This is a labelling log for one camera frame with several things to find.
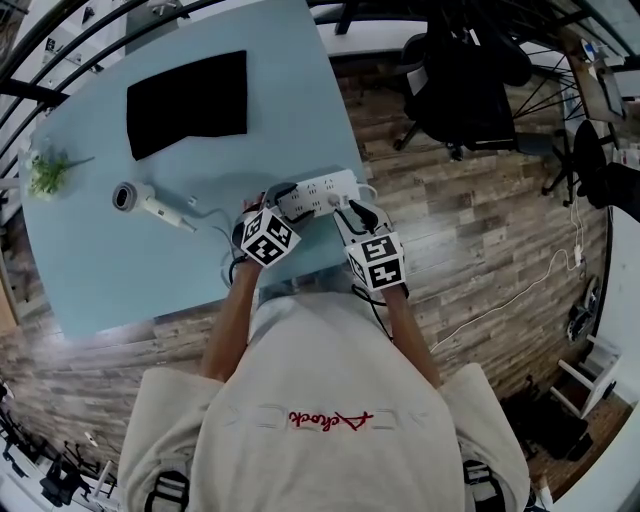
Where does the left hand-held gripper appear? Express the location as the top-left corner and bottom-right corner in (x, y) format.
(232, 180), (318, 270)

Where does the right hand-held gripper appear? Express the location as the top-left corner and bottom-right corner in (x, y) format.
(331, 198), (406, 293)

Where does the white power strip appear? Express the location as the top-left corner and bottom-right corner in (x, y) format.
(276, 168), (379, 222)

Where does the white hair dryer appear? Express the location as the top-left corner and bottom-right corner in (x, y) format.
(111, 180), (199, 236)

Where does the person's right forearm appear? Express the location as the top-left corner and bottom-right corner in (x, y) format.
(382, 284), (444, 390)

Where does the person's left forearm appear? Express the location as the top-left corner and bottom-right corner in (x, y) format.
(199, 259), (264, 386)

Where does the black folded cloth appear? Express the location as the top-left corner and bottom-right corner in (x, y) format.
(125, 49), (250, 162)

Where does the black high-back office chair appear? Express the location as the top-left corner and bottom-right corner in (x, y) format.
(393, 0), (534, 162)

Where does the beige shirt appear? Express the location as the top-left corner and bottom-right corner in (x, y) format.
(117, 289), (532, 512)

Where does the black wheeled device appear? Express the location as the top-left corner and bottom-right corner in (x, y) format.
(566, 276), (602, 344)

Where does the white flower bouquet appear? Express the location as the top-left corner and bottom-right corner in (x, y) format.
(23, 143), (97, 202)

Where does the dark wooden desk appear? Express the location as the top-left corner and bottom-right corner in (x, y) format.
(561, 28), (632, 124)

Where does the black floor equipment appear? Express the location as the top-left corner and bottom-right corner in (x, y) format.
(503, 380), (595, 462)

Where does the gray laptop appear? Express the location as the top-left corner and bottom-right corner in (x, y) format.
(596, 68), (627, 119)

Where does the black gear pile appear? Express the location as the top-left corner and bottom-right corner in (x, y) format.
(0, 394), (109, 512)

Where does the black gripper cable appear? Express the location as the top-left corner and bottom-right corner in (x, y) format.
(349, 283), (397, 344)
(219, 222), (249, 289)

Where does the long white cable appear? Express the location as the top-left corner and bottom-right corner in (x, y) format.
(429, 248), (581, 354)

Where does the short white cable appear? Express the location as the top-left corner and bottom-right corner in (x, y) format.
(570, 198), (586, 247)

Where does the white stool frame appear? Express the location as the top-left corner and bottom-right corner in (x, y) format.
(556, 333), (622, 422)

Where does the striped harness strap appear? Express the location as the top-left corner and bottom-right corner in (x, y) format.
(144, 469), (192, 512)
(462, 459), (497, 502)

